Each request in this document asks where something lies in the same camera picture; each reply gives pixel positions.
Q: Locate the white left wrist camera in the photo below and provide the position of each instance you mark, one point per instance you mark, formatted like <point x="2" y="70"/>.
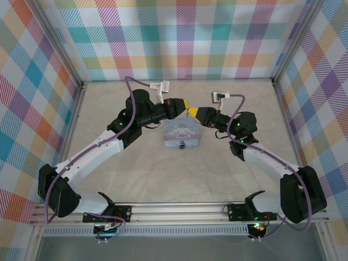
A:
<point x="163" y="88"/>

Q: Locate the aluminium frame side rail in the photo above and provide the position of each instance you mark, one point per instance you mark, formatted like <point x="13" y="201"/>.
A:
<point x="285" y="122"/>
<point x="73" y="122"/>

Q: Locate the small blue padlock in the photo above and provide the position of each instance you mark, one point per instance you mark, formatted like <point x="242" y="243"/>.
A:
<point x="181" y="145"/>

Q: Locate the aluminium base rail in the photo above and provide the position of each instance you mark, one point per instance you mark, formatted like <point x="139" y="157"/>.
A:
<point x="176" y="210"/>

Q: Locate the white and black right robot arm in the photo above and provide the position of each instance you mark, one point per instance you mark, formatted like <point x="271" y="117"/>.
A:
<point x="272" y="166"/>

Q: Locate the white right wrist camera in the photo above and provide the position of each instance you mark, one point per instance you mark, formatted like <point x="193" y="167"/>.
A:
<point x="217" y="97"/>

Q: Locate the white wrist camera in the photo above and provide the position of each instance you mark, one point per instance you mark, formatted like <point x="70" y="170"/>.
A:
<point x="163" y="88"/>
<point x="217" y="97"/>

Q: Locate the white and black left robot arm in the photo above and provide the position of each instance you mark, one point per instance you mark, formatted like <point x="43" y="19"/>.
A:
<point x="84" y="160"/>

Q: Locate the small metal key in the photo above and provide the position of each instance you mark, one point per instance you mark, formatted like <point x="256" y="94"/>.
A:
<point x="187" y="112"/>

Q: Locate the aluminium frame post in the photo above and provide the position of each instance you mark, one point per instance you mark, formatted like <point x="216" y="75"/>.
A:
<point x="57" y="40"/>
<point x="295" y="40"/>

